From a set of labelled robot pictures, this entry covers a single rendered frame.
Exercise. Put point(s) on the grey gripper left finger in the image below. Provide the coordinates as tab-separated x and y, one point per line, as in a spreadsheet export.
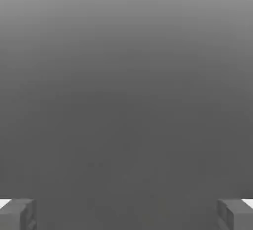
13	215

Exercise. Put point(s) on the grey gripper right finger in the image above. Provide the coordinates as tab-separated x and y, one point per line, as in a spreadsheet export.
238	215

